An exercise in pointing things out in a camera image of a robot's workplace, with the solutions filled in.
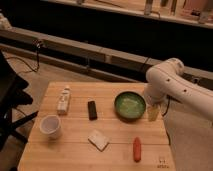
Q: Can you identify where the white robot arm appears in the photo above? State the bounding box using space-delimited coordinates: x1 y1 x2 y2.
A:
144 58 213 122

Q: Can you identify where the white ceramic cup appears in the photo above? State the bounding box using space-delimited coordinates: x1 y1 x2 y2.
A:
39 115 62 139

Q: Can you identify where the green bowl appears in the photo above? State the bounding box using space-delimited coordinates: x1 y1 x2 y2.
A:
114 91 146 121

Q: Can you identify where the orange carrot toy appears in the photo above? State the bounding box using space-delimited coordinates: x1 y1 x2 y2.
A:
133 137 141 162

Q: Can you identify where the black rectangular block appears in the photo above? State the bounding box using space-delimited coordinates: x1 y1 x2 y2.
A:
88 101 97 120

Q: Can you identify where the white sponge block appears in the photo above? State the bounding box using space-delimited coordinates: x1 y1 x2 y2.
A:
88 130 109 151

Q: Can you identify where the white tube bottle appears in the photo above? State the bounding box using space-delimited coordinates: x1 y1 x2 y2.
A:
57 86 70 115

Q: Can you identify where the black chair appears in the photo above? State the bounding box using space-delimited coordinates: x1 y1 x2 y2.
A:
0 51 38 151

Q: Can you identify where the black cable on floor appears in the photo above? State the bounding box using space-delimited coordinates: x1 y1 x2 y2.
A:
4 39 44 74

